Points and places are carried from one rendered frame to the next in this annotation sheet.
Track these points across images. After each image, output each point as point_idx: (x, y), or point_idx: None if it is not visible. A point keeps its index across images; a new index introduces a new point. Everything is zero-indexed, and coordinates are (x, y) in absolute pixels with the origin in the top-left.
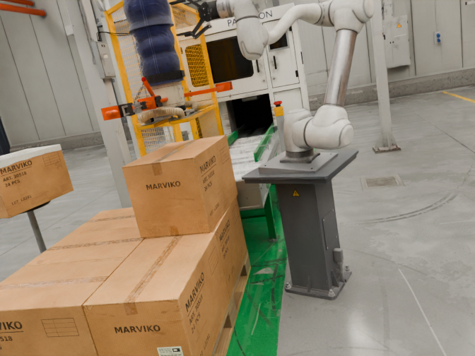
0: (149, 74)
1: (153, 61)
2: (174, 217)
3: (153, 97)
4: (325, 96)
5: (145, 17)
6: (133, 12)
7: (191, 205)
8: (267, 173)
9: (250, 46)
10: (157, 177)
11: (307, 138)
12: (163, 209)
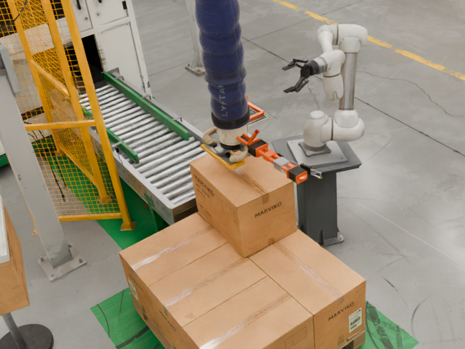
0: (236, 119)
1: (240, 108)
2: (272, 230)
3: (267, 144)
4: (342, 103)
5: (238, 72)
6: (230, 70)
7: (287, 216)
8: None
9: (340, 94)
10: (264, 205)
11: (334, 136)
12: (266, 228)
